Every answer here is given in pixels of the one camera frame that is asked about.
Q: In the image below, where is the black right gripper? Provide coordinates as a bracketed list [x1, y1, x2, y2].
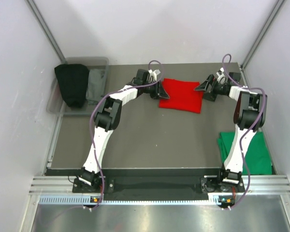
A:
[194, 75, 225, 102]

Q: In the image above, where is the right aluminium corner post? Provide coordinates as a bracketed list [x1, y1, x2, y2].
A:
[240, 0, 286, 70]

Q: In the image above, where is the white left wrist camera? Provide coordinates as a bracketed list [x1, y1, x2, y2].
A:
[147, 70, 160, 83]

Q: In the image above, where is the grey plastic bin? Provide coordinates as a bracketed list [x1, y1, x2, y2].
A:
[46, 57, 109, 116]

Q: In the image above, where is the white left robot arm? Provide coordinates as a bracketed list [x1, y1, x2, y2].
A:
[78, 69, 170, 192]

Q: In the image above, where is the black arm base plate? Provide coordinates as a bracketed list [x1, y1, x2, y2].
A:
[68, 168, 245, 200]

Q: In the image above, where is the aluminium corner post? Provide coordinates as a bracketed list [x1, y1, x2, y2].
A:
[240, 0, 286, 70]
[25, 0, 66, 63]

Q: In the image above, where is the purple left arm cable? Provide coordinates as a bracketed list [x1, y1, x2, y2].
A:
[89, 60, 165, 208]

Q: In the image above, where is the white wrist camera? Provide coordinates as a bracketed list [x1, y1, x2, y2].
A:
[147, 70, 160, 83]
[216, 68, 226, 84]

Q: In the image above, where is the aluminium frame rail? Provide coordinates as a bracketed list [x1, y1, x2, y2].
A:
[29, 175, 290, 195]

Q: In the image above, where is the slotted grey cable duct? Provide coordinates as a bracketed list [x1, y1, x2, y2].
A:
[39, 195, 234, 206]

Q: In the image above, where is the red t shirt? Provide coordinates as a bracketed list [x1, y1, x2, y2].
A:
[159, 78, 203, 114]

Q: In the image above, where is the grey t shirt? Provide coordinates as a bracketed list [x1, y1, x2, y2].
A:
[86, 69, 105, 105]

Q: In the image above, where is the black t shirt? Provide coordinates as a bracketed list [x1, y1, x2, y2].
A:
[54, 64, 89, 108]

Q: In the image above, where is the left aluminium corner post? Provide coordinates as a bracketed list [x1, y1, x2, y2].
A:
[25, 0, 66, 63]

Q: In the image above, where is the green folded t shirt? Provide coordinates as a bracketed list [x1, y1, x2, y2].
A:
[217, 132, 272, 175]

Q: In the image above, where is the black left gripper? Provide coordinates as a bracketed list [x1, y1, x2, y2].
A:
[142, 79, 169, 100]

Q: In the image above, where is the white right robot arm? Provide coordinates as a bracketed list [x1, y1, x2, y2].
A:
[194, 68, 267, 191]

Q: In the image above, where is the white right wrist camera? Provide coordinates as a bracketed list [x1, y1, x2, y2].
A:
[216, 68, 226, 84]

